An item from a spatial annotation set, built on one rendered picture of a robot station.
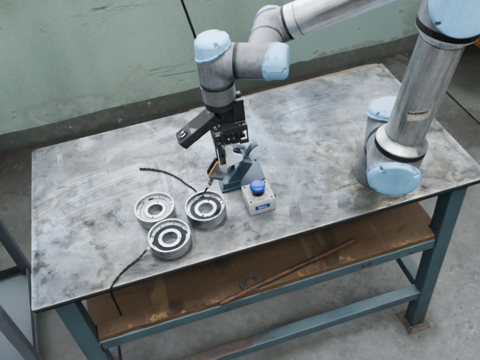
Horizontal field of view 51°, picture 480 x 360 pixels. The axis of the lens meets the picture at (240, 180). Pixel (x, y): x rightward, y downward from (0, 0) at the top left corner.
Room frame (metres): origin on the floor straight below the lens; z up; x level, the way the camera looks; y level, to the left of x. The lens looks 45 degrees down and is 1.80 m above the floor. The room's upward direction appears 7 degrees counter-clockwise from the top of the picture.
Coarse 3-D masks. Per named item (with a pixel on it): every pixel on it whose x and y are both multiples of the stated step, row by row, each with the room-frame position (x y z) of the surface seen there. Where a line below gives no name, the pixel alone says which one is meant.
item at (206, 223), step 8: (200, 192) 0.94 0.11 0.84; (208, 192) 0.94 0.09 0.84; (216, 192) 0.93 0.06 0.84; (192, 200) 0.92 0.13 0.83; (208, 200) 0.92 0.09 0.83; (224, 200) 0.90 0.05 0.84; (200, 208) 0.90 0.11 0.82; (208, 208) 0.91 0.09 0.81; (224, 208) 0.87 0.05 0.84; (192, 216) 0.86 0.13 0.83; (216, 216) 0.84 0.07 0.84; (200, 224) 0.84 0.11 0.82; (208, 224) 0.84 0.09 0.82; (216, 224) 0.85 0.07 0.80
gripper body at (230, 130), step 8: (240, 96) 0.94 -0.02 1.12; (232, 104) 0.91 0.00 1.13; (240, 104) 0.92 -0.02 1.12; (216, 112) 0.90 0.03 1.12; (224, 112) 0.92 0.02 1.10; (232, 112) 0.93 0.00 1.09; (240, 112) 0.92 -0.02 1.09; (224, 120) 0.92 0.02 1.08; (232, 120) 0.92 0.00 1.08; (240, 120) 0.92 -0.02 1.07; (216, 128) 0.91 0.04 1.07; (224, 128) 0.91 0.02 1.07; (232, 128) 0.90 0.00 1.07; (240, 128) 0.91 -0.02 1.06; (216, 136) 0.89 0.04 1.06; (224, 136) 0.91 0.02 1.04; (232, 136) 0.91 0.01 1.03; (240, 136) 0.92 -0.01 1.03; (248, 136) 0.91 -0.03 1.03; (224, 144) 0.91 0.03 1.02
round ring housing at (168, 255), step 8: (160, 224) 0.85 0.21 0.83; (168, 224) 0.85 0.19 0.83; (176, 224) 0.84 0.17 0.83; (184, 224) 0.84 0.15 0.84; (152, 232) 0.83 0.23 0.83; (168, 232) 0.82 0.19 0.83; (176, 232) 0.82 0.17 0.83; (152, 240) 0.80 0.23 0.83; (160, 240) 0.80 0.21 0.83; (176, 240) 0.79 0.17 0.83; (152, 248) 0.77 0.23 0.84; (184, 248) 0.77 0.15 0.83; (160, 256) 0.76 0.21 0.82; (168, 256) 0.75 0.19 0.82; (176, 256) 0.76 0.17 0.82
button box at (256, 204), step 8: (248, 192) 0.91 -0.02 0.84; (264, 192) 0.90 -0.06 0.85; (272, 192) 0.90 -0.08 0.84; (248, 200) 0.88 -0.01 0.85; (256, 200) 0.88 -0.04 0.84; (264, 200) 0.88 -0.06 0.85; (272, 200) 0.88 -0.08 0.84; (248, 208) 0.88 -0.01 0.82; (256, 208) 0.87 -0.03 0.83; (264, 208) 0.87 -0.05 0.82; (272, 208) 0.88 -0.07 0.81
